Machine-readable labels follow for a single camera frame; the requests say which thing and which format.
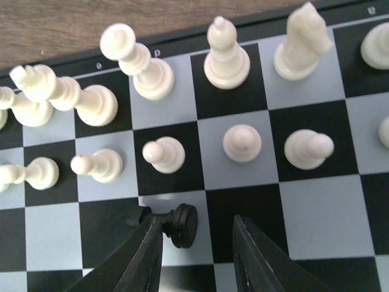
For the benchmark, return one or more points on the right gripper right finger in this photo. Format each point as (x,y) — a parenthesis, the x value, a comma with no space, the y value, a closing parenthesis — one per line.
(261,265)

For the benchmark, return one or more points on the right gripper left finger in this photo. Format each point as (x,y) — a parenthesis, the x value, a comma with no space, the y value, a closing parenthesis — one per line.
(134,266)

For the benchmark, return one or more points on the black piece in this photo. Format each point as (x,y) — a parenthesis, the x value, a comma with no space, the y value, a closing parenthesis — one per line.
(179,224)

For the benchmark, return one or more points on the white pawn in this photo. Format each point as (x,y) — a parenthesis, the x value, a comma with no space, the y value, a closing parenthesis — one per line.
(242,143)
(383,132)
(306,149)
(166,154)
(42,173)
(104,165)

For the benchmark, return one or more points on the black and silver chessboard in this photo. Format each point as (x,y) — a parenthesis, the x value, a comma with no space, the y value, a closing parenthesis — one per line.
(332,220)

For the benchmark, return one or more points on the white queen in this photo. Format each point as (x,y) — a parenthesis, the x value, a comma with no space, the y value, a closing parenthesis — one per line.
(96,105)

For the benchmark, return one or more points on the white bishop left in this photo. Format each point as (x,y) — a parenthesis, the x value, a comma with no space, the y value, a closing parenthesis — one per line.
(26,112)

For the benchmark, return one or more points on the white bishop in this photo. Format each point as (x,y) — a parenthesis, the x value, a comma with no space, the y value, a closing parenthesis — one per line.
(227,65)
(26,112)

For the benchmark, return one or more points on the white king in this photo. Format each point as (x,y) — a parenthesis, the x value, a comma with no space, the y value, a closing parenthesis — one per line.
(153,78)

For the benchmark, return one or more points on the white bishop right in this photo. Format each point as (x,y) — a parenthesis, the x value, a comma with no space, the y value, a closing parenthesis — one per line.
(227,65)

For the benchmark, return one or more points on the white knight left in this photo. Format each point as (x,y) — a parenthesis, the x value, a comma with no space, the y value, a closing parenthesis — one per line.
(3,118)

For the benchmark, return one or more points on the white knight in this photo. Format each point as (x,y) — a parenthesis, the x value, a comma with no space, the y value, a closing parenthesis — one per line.
(3,118)
(306,41)

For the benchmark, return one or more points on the white knight right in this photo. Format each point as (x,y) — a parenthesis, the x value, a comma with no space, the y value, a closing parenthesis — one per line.
(306,41)

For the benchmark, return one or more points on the white rook right corner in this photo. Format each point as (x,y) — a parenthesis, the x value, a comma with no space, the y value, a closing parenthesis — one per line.
(374,47)

